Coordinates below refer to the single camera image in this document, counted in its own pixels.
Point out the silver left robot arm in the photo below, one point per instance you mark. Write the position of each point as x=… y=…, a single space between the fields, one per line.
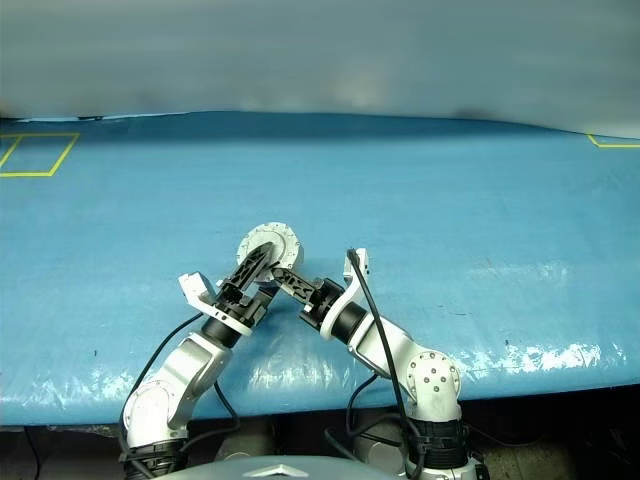
x=175 y=370

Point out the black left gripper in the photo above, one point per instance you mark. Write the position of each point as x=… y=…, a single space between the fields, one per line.
x=237 y=305

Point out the small yellow tape outline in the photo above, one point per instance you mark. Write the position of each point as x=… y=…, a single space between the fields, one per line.
x=615 y=145

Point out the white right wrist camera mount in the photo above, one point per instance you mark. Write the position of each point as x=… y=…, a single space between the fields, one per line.
x=345 y=296

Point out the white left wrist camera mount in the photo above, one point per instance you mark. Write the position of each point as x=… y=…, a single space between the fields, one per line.
x=195 y=287

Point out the large yellow tape outline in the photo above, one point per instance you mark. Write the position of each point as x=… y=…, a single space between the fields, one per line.
x=25 y=174

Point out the grey rounded cylinder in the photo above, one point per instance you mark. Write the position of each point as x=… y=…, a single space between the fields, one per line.
x=245 y=442
x=377 y=450

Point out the blue plastic table cover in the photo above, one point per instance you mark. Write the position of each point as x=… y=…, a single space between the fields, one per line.
x=450 y=200

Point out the grey robot torso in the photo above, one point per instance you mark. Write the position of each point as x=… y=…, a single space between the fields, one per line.
x=280 y=472

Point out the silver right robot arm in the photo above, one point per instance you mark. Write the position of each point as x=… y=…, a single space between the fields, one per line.
x=430 y=380

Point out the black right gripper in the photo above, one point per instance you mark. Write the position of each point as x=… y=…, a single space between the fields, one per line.
x=322 y=300

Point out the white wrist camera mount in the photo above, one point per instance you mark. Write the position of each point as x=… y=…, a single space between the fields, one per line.
x=345 y=296
x=195 y=287

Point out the grey motor rotor disc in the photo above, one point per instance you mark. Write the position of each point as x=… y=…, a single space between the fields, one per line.
x=250 y=240

